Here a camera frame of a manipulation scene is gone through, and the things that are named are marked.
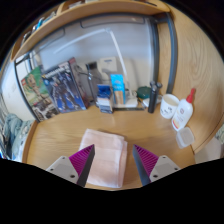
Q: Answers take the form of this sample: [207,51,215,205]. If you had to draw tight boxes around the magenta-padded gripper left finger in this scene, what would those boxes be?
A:
[45,143,96,188]

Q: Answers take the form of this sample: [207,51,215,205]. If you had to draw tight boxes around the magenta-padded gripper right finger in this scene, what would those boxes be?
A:
[132,144,182,187]

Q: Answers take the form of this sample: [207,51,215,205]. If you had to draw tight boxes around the pale pink towel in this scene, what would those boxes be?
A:
[78,128,129,189]

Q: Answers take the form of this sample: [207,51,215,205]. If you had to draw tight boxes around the clear plastic container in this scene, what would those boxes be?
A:
[175,126,196,150]

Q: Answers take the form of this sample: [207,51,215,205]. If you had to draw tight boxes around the white bottle with red cap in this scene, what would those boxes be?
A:
[171,87,197,132]

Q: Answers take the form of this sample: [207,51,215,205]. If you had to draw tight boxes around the bed with teal bedding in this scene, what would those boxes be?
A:
[0,113,34,161]

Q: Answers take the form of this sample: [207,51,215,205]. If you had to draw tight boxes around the white mug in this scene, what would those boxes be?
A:
[159,93,181,120]

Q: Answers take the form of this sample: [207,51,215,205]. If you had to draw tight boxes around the patterned hanging cloth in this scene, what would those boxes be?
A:
[214,124,224,144]

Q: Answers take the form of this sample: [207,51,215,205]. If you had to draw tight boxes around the black cylindrical bottle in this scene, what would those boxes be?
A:
[147,81,163,114]

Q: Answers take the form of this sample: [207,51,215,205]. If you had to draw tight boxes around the blue robot model kit box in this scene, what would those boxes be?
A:
[41,57,92,114]

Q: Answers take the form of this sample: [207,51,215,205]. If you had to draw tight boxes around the green lidded jar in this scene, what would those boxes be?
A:
[136,85,152,100]

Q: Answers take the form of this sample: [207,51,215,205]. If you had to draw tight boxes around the green tree figure toy box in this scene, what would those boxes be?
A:
[20,66,61,123]

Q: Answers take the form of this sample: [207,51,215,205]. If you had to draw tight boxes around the light blue carton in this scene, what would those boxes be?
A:
[109,73,127,106]

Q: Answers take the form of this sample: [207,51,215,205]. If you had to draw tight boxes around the beige box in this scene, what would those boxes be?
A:
[97,56,118,84]

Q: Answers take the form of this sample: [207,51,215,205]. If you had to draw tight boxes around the wooden shelf unit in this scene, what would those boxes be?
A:
[9,0,172,63]

